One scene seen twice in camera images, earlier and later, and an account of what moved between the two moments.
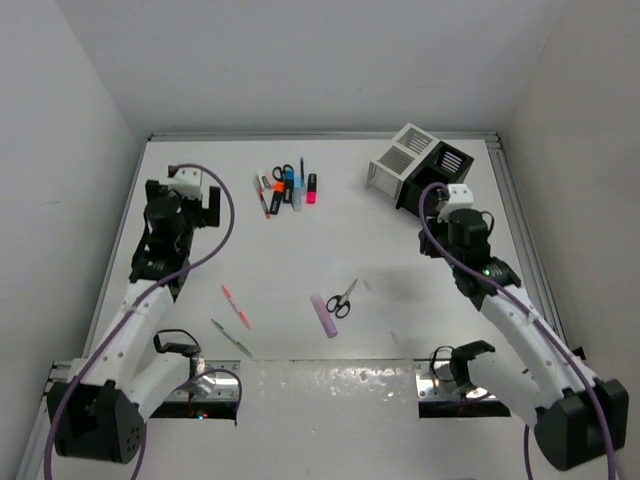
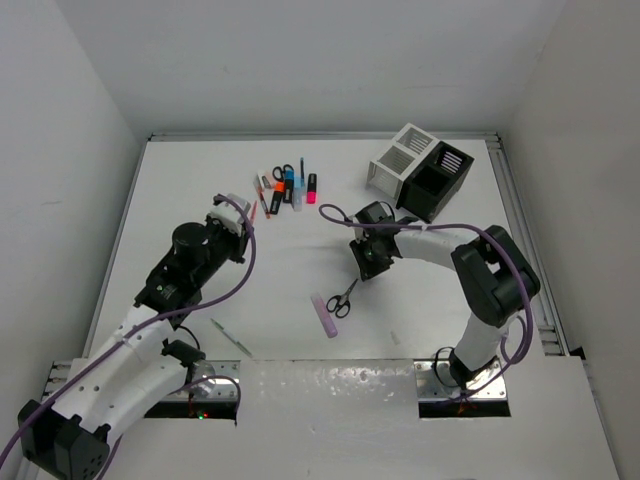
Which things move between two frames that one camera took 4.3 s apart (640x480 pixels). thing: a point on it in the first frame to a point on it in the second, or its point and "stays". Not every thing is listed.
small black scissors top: (278, 172) stays
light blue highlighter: (298, 193) stays
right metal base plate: (434, 382) stays
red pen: (242, 316) to (255, 207)
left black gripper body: (191, 210) to (223, 244)
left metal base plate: (219, 380) stays
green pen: (230, 336) stays
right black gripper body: (438, 231) to (370, 257)
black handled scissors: (340, 303) stays
